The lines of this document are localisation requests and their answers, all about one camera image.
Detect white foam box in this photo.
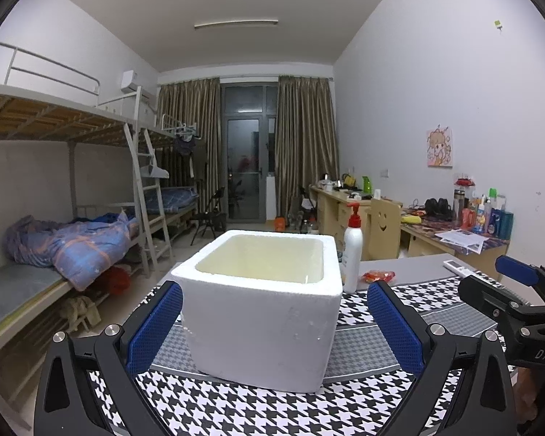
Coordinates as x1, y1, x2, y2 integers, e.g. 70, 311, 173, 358
171, 230, 343, 394

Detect right hand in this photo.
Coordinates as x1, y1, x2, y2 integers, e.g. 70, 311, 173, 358
513, 367, 545, 432

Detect white remote control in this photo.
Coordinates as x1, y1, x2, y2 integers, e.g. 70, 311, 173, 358
443, 260, 491, 282

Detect houndstooth table runner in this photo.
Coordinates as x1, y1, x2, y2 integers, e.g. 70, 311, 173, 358
83, 271, 526, 436

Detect blue bottle on desk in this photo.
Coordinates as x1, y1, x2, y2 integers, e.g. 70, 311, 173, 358
487, 209, 514, 240

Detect red snack packet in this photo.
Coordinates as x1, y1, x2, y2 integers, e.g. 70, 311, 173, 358
362, 270, 396, 283

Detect wooden desk near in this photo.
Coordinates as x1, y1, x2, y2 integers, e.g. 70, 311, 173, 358
401, 210, 510, 279

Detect wooden desk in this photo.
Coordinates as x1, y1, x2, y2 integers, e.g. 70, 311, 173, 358
309, 184, 404, 246
401, 210, 510, 279

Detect blue plaid quilt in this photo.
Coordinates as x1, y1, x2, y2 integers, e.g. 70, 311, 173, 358
4, 213, 138, 291

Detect black headphones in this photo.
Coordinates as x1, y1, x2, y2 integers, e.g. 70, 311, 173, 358
424, 198, 453, 222

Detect white lotion pump bottle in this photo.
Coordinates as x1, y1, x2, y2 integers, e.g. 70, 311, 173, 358
342, 202, 363, 293

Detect wooden desk far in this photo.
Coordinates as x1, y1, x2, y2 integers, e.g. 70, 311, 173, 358
309, 184, 404, 246

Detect wooden smiley chair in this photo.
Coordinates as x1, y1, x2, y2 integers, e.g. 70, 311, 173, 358
368, 199, 401, 260

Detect black folding chair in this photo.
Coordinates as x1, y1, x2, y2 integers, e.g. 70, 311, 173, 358
190, 187, 225, 246

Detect anime girl poster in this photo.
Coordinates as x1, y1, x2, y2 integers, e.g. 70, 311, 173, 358
426, 125, 453, 168

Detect green object on desk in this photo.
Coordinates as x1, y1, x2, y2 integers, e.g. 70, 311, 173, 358
362, 175, 373, 196

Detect metal bunk bed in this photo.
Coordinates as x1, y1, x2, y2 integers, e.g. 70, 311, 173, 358
0, 40, 201, 419

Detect brown left curtain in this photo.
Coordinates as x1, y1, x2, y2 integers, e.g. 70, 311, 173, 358
157, 78, 221, 211

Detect brown curtain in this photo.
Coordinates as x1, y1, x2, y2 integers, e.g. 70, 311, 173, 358
157, 78, 221, 211
274, 76, 339, 218

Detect brown right curtain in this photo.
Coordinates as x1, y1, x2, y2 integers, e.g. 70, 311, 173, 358
274, 76, 339, 218

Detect glass balcony door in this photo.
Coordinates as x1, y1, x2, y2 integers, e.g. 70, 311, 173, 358
221, 82, 278, 223

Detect white air conditioner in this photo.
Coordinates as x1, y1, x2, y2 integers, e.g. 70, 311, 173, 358
120, 70, 156, 100

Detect ceiling tube light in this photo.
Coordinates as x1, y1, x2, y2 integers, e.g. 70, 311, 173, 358
194, 18, 279, 31

